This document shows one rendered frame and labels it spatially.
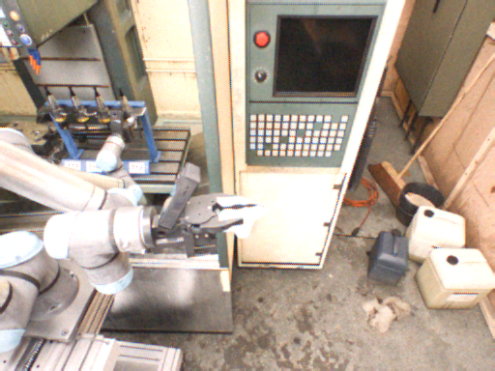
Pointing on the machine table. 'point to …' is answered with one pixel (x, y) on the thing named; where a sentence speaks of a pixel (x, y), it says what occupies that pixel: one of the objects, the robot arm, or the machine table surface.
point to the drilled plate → (35, 133)
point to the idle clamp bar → (90, 132)
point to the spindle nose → (9, 54)
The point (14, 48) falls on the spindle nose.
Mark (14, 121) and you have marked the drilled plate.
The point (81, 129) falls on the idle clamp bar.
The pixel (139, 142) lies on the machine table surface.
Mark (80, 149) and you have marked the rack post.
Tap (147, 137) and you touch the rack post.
